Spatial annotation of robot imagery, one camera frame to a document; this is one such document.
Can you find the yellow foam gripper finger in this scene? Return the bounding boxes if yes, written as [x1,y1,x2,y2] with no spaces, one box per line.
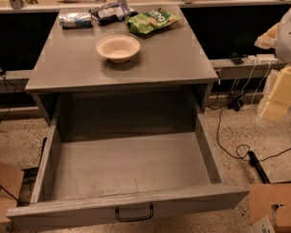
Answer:
[257,64,291,122]
[254,23,279,50]

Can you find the grey top drawer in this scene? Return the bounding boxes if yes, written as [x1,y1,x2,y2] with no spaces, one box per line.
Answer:
[6,94,250,229]

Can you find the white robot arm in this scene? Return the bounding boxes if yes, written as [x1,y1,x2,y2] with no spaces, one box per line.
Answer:
[254,8,291,122]

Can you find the white power strip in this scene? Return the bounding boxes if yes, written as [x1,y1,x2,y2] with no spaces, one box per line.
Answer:
[247,54,277,63]

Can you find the black device on ledge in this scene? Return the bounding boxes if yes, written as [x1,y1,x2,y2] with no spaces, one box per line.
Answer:
[230,53,243,65]

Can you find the black power adapter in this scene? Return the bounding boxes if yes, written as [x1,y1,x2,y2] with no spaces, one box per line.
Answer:
[228,98,244,112]

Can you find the black tool on floor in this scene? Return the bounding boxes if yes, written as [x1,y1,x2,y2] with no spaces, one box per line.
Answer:
[248,150,270,183]

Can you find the grey cabinet body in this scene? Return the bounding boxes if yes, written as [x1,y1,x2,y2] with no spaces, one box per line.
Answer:
[24,4,219,128]

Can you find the cardboard box right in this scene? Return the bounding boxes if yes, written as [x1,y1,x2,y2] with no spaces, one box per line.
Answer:
[248,183,291,233]

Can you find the cardboard box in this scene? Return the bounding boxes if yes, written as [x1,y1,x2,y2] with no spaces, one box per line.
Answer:
[248,183,291,233]
[0,161,23,233]

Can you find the green chip bag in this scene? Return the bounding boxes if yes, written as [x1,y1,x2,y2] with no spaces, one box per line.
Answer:
[125,8,181,34]

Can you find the beige paper bowl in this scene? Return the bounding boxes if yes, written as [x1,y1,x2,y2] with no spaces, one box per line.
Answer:
[96,35,141,63]

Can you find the dark snack bag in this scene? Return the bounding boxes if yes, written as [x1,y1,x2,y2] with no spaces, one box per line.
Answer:
[89,2,138,25]

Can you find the silver blue snack bag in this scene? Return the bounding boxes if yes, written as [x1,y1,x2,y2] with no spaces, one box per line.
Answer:
[58,13,92,28]

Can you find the cardboard box left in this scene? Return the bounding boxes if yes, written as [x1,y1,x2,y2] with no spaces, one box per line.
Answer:
[0,161,23,233]

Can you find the black cable on floor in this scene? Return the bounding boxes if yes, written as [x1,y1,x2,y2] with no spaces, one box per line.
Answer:
[215,105,291,162]

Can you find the black drawer handle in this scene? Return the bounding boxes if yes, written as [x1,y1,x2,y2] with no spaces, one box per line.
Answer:
[114,205,154,222]

